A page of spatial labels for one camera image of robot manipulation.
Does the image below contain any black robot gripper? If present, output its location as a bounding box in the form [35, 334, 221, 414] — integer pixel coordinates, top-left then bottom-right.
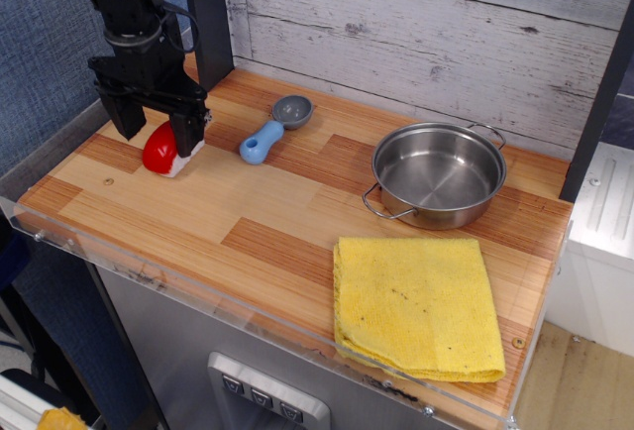
[88, 39, 210, 158]

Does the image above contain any red and white toy sushi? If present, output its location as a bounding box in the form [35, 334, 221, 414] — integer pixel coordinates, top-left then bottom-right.
[142, 121, 204, 177]

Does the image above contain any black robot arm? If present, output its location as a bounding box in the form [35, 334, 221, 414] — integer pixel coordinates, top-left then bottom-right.
[88, 0, 210, 158]

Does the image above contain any stainless steel pot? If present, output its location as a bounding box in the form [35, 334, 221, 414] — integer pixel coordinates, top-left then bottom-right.
[362, 122, 507, 230]

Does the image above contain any blue and grey toy scoop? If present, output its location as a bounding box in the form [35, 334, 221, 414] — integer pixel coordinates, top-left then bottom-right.
[239, 95, 314, 164]

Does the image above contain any clear acrylic front guard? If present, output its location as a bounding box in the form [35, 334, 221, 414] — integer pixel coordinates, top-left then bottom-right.
[1, 199, 516, 429]

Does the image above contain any stainless steel toy fridge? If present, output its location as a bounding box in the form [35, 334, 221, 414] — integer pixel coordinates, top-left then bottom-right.
[97, 268, 446, 429]

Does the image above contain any silver dispenser button panel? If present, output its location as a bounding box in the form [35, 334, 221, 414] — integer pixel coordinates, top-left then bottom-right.
[207, 352, 331, 429]

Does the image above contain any yellow and black object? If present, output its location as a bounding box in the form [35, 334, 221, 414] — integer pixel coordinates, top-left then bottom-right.
[36, 407, 88, 430]

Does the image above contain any yellow folded cloth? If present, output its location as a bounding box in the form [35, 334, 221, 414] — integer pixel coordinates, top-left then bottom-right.
[333, 237, 506, 383]

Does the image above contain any dark left vertical post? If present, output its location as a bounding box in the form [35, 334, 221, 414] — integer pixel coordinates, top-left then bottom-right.
[187, 0, 234, 91]

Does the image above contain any dark vertical post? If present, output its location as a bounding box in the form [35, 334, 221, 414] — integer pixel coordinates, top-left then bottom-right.
[187, 0, 234, 91]
[559, 0, 633, 202]

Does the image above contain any white aluminium frame block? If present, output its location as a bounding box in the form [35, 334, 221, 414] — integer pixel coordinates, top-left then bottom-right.
[545, 143, 633, 356]

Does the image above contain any dark right vertical post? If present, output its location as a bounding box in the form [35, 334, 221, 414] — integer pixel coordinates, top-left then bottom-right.
[559, 0, 633, 202]

